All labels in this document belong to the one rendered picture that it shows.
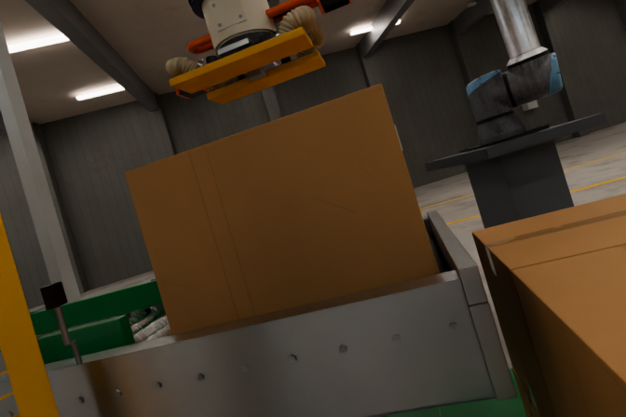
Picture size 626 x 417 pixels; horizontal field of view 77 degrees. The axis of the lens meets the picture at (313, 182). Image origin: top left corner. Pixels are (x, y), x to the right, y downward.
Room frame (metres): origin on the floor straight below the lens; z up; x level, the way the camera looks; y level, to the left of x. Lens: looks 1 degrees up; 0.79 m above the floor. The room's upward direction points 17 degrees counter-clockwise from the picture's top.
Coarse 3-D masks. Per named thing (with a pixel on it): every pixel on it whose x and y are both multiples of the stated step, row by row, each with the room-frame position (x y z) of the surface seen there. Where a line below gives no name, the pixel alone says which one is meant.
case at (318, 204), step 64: (256, 128) 0.81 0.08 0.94; (320, 128) 0.78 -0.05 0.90; (384, 128) 0.76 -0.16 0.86; (192, 192) 0.85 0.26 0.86; (256, 192) 0.82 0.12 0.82; (320, 192) 0.79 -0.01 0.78; (384, 192) 0.76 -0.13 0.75; (192, 256) 0.86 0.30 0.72; (256, 256) 0.83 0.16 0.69; (320, 256) 0.80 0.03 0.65; (384, 256) 0.77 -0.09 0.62; (192, 320) 0.87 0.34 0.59
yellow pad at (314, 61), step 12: (288, 60) 1.09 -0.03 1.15; (300, 60) 1.05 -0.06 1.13; (312, 60) 1.04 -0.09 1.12; (276, 72) 1.06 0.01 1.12; (288, 72) 1.08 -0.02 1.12; (300, 72) 1.11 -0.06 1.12; (240, 84) 1.08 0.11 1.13; (252, 84) 1.09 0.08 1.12; (264, 84) 1.12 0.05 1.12; (276, 84) 1.16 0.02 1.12; (216, 96) 1.10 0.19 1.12; (228, 96) 1.13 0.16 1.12; (240, 96) 1.17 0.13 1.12
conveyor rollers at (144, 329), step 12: (432, 240) 1.16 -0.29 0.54; (132, 312) 1.43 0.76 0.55; (144, 312) 1.36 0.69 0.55; (156, 312) 1.29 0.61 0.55; (84, 324) 1.53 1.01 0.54; (132, 324) 1.28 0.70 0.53; (144, 324) 1.21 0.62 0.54; (156, 324) 1.14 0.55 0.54; (168, 324) 1.07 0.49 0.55; (144, 336) 1.07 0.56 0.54; (156, 336) 1.00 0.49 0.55
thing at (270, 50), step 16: (288, 32) 0.86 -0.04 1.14; (304, 32) 0.85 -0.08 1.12; (256, 48) 0.87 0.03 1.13; (272, 48) 0.88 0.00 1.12; (288, 48) 0.91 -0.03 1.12; (304, 48) 0.94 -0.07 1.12; (208, 64) 0.90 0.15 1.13; (224, 64) 0.89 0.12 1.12; (240, 64) 0.91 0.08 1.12; (256, 64) 0.94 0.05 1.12; (176, 80) 0.91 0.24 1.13; (192, 80) 0.92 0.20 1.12; (208, 80) 0.95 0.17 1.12; (224, 80) 0.99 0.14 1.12
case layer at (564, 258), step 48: (480, 240) 1.00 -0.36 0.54; (528, 240) 0.87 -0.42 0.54; (576, 240) 0.78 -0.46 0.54; (624, 240) 0.70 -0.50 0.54; (528, 288) 0.63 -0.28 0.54; (576, 288) 0.57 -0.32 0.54; (624, 288) 0.53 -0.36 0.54; (528, 336) 0.74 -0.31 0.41; (576, 336) 0.46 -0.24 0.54; (624, 336) 0.42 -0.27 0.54; (528, 384) 0.92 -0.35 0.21; (576, 384) 0.52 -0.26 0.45; (624, 384) 0.36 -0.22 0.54
